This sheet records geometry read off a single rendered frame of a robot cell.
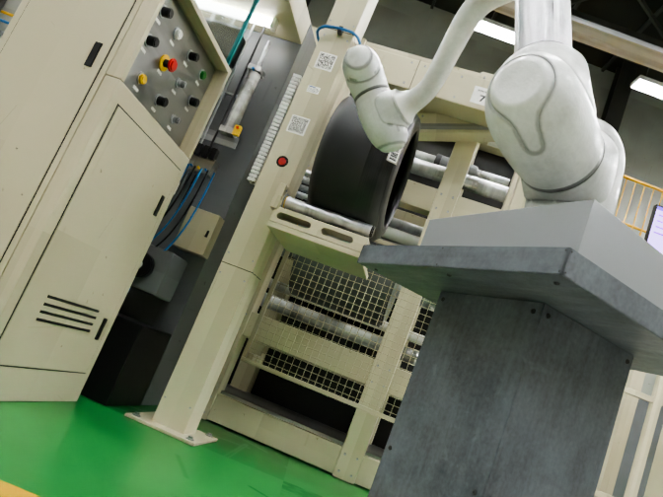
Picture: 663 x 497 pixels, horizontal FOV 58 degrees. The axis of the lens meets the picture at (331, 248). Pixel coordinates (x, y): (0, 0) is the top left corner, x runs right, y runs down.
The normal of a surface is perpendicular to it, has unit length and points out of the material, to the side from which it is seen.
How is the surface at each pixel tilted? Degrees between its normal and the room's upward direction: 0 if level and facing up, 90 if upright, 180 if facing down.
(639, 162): 90
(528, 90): 91
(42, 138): 90
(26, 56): 90
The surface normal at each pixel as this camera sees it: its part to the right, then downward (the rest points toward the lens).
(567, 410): 0.49, 0.01
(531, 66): -0.62, -0.27
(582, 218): -0.79, -0.41
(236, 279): -0.11, -0.25
